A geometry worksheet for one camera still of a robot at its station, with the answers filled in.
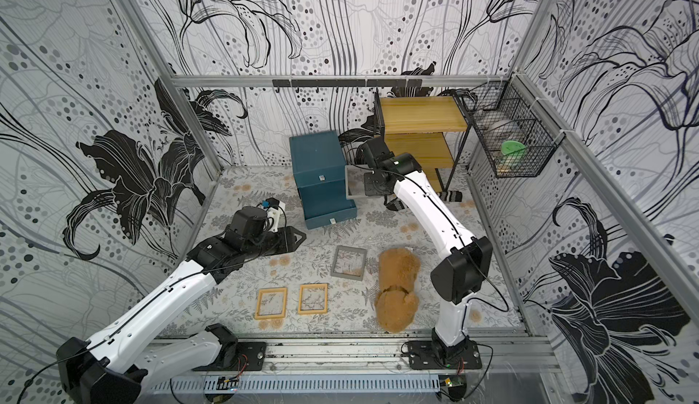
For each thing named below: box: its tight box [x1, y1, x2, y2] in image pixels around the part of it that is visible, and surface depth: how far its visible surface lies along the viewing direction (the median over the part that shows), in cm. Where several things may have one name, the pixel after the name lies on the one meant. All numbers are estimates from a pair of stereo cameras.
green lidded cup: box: [500, 140, 527, 172], surface depth 81 cm
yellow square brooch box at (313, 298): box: [298, 282, 329, 315], surface depth 85 cm
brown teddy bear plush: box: [374, 247, 421, 334], surface depth 78 cm
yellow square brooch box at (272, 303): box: [254, 286, 288, 320], surface depth 84 cm
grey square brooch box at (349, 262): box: [330, 245, 368, 282], surface depth 93 cm
